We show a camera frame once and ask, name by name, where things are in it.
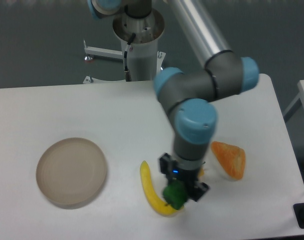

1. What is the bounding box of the yellow toy bell pepper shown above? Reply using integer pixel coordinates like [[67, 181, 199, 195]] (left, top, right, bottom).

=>
[[198, 161, 205, 178]]

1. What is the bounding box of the black device at table edge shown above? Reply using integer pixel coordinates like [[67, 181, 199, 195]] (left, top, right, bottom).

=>
[[293, 203, 304, 229]]

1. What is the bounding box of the black cable on pedestal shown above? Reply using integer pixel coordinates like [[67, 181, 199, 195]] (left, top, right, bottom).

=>
[[123, 32, 136, 82]]

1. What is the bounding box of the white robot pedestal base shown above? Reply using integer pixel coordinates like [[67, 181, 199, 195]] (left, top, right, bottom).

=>
[[84, 9, 166, 82]]

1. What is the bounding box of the yellow toy banana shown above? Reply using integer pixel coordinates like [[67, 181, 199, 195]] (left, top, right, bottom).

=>
[[140, 161, 184, 217]]

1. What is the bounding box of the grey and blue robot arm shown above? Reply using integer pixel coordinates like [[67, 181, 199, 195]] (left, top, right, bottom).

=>
[[87, 0, 259, 209]]

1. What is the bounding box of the orange toy bread wedge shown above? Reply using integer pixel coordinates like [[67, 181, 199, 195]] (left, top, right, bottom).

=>
[[211, 141, 246, 181]]

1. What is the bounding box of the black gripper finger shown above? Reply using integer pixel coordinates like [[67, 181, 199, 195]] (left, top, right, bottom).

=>
[[188, 181, 209, 202]]

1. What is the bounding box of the green toy pepper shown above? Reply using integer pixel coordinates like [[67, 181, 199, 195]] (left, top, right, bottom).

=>
[[162, 180, 188, 210]]

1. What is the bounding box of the beige round plate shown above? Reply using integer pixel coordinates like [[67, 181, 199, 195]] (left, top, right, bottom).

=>
[[36, 137, 108, 209]]

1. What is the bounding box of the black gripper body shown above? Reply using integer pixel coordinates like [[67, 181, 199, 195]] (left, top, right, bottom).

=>
[[159, 153, 204, 190]]

